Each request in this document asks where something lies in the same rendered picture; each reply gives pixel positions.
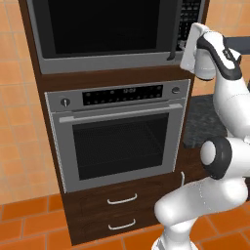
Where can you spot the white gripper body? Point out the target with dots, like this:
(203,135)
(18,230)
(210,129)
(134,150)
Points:
(190,52)

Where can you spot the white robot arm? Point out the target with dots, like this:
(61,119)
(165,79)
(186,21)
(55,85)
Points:
(208,192)

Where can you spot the black and grey microwave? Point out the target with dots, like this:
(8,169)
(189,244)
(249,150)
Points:
(107,63)

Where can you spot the black microwave door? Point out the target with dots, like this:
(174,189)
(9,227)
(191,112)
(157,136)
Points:
(104,26)

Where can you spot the dark wood base cupboard door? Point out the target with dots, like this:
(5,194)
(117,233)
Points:
(192,162)

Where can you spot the oven door with window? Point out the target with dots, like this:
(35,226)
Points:
(117,146)

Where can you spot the grey oven knob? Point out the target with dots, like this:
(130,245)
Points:
(65,102)
(175,90)

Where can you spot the tall dark wood cabinet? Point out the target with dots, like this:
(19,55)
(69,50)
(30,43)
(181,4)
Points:
(32,49)

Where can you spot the stainless steel oven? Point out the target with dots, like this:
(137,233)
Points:
(62,146)

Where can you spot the dark wood drawer front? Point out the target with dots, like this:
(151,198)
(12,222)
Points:
(88,229)
(84,201)

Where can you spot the dark grey wall fitting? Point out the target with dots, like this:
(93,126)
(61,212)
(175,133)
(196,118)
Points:
(242,44)

